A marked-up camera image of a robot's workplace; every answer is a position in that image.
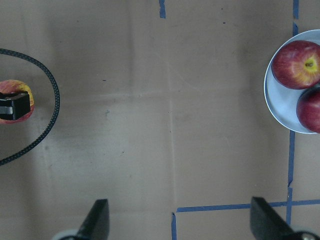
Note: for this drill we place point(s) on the red apple plate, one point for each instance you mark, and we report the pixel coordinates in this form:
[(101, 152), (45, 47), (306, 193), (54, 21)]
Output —
[(308, 109), (297, 65)]

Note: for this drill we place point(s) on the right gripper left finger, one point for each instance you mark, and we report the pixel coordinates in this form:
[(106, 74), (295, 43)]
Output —
[(96, 225)]

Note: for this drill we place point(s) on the red apple plate back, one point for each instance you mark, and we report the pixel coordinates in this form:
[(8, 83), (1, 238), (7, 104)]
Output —
[(297, 65)]

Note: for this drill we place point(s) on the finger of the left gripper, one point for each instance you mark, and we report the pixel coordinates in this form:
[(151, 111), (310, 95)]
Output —
[(14, 105)]

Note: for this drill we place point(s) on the light blue plate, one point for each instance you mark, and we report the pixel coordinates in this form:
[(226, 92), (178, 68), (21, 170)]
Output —
[(282, 101)]

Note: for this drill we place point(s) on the red apple plate front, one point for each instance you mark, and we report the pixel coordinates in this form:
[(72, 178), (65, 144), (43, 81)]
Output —
[(308, 109)]

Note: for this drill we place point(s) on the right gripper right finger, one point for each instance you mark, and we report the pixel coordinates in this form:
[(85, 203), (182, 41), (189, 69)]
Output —
[(266, 224)]

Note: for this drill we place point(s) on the red yellow apple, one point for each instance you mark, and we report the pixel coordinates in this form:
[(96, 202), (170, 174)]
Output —
[(13, 86)]

